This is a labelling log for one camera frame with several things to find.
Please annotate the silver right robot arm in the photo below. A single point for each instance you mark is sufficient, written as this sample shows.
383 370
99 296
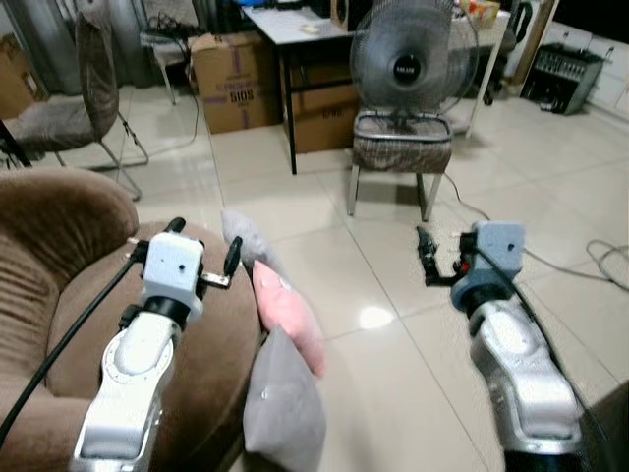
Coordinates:
521 379

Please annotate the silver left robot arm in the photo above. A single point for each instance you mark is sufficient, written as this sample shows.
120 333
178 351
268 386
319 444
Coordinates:
133 379

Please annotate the small grey pillow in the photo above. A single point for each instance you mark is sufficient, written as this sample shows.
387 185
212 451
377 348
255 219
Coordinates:
244 236

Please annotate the pink pillow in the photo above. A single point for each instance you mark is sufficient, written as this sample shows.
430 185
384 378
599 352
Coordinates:
287 310

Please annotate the brown plush sofa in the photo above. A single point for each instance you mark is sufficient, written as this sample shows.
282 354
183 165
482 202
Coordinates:
59 256

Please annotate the large grey pillow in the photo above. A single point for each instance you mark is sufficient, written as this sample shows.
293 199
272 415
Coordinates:
285 413

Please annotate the brown patterned stool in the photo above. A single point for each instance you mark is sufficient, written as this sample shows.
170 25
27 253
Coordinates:
401 147

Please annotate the printed cardboard box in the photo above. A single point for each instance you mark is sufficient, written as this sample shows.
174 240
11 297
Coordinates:
234 84

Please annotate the plain cardboard box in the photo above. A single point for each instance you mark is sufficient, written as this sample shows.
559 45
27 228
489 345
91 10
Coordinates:
324 118

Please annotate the black electric fan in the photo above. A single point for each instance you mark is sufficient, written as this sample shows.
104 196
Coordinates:
408 64

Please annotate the grey chair with metal legs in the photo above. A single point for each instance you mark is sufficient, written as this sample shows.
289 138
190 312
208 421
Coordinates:
167 39

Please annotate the black electronic device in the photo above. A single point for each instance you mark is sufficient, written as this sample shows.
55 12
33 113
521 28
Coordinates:
560 79

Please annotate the small brown cardboard box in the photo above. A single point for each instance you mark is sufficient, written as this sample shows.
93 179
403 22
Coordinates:
18 79

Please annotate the black office chair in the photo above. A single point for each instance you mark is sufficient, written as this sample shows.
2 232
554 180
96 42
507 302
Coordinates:
511 39

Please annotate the white low cabinet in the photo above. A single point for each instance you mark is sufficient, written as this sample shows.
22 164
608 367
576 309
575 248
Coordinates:
600 59

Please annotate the white table with black legs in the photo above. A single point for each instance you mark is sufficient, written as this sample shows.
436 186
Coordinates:
285 28

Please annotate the dark brown armchair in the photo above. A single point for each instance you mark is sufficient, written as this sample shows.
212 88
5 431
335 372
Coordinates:
611 438

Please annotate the wooden board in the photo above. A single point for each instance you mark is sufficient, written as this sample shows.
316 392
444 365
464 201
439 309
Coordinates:
536 34

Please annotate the white plate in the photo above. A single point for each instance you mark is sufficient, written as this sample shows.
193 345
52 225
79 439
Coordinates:
312 29

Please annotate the colourful snack box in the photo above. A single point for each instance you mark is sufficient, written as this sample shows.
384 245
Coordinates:
482 9

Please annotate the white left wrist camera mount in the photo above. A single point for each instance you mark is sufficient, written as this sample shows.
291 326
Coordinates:
173 265

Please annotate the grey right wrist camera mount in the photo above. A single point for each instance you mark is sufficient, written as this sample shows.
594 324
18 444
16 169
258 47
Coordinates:
496 258

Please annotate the brown chair with metal frame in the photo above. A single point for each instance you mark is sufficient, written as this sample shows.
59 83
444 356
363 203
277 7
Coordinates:
69 113

